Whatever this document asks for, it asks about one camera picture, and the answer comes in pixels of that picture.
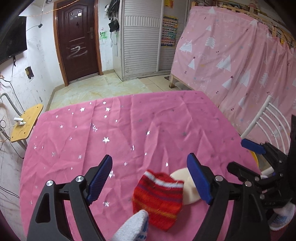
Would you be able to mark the white slatted wardrobe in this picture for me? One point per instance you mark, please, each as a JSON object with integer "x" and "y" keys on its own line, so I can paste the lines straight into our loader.
{"x": 137, "y": 50}

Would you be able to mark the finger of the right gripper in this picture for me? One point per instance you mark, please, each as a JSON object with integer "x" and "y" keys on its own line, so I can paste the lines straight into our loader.
{"x": 252, "y": 146}

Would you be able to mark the dark brown door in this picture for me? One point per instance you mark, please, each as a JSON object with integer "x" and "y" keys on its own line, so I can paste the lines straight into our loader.
{"x": 75, "y": 25}

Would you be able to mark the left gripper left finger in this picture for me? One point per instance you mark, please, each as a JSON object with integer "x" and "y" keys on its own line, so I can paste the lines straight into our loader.
{"x": 96, "y": 178}

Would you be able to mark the pink star tablecloth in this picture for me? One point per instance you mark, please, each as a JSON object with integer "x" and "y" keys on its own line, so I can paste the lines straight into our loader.
{"x": 152, "y": 131}

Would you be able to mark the white metal chair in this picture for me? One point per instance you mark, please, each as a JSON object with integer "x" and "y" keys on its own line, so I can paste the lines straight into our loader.
{"x": 273, "y": 124}

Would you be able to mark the black bags on hook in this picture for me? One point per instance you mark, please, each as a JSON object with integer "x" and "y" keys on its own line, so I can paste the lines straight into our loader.
{"x": 112, "y": 11}

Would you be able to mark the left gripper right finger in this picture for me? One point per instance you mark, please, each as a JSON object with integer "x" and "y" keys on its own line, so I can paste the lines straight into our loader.
{"x": 202, "y": 177}

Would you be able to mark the cream plastic dome lid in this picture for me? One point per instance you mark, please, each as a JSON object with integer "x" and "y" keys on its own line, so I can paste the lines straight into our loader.
{"x": 190, "y": 193}

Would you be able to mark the colourful wall chart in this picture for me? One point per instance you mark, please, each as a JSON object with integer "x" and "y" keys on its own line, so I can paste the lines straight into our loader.
{"x": 169, "y": 31}

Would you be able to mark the yellow wooden stool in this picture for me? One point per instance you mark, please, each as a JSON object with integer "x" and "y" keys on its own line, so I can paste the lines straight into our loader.
{"x": 30, "y": 116}

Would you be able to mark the pink bed curtain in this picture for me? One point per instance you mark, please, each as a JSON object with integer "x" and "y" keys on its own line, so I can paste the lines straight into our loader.
{"x": 237, "y": 63}

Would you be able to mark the right gloved hand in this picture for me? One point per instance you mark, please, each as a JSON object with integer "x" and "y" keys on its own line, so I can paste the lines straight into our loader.
{"x": 283, "y": 217}

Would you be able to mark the red striped knit sock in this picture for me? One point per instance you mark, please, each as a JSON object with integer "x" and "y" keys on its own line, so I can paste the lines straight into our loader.
{"x": 160, "y": 196}

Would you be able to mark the black wall television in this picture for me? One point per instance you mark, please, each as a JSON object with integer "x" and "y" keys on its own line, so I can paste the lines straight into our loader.
{"x": 15, "y": 41}

